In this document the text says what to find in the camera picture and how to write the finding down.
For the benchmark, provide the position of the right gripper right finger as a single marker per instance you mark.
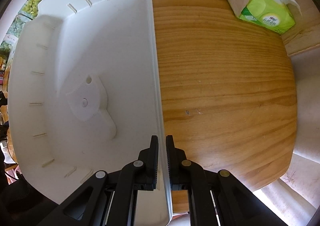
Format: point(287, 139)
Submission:
point(178, 165)

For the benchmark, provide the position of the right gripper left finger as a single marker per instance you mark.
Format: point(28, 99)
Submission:
point(147, 173)

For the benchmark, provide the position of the white plastic storage box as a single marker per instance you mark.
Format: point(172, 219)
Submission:
point(67, 41)

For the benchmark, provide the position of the green tissue pack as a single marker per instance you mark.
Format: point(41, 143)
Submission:
point(274, 15)

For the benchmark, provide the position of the grape poster sheet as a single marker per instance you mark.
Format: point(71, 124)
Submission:
point(27, 6)

